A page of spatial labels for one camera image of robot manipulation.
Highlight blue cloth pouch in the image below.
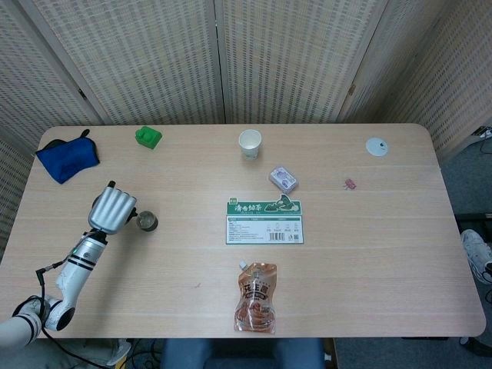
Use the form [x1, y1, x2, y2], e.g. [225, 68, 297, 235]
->
[35, 128, 101, 185]

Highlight green and white package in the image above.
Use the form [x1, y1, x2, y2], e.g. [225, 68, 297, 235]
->
[224, 194, 304, 246]

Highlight white round disc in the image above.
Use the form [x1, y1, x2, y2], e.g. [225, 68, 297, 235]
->
[365, 137, 391, 158]

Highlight small dark teacup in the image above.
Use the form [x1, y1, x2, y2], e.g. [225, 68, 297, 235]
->
[135, 210, 159, 233]

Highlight blue padded seat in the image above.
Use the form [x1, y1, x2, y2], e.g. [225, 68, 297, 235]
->
[159, 337, 326, 369]

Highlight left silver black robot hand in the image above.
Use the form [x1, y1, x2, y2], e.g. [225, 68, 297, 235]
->
[87, 180, 138, 235]

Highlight white paper cup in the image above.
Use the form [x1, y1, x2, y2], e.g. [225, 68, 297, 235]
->
[238, 129, 263, 161]

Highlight woven folding screen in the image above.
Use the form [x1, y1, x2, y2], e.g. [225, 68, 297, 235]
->
[0, 0, 492, 266]

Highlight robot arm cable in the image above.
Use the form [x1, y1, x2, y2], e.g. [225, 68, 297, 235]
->
[15, 260, 112, 366]

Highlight peanut butter spout pouch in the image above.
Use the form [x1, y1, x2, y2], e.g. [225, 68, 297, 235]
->
[232, 260, 278, 334]

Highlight clear box of purple clips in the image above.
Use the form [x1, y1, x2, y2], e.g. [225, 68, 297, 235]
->
[268, 165, 301, 194]

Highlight white plastic object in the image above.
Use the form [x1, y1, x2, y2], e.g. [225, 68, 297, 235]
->
[107, 338, 134, 367]

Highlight green toy block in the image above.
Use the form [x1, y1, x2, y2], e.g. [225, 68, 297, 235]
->
[135, 125, 163, 151]

